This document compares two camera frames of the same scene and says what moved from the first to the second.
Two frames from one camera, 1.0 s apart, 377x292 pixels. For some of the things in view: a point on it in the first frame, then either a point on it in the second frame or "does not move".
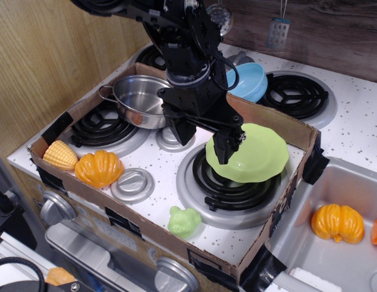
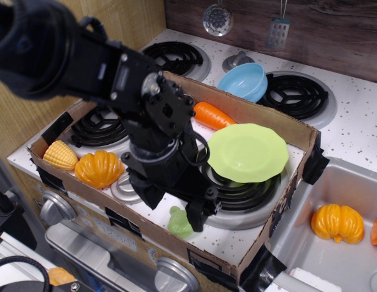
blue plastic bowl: (253, 83) does not move
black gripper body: (200, 92) -> (173, 163)
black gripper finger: (227, 142) -> (198, 212)
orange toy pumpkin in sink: (339, 222) does not move
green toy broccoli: (183, 222) does not move
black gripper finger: (183, 127) -> (150, 191)
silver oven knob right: (171, 276) does not move
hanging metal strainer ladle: (222, 14) does not move
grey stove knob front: (136, 185) does not move
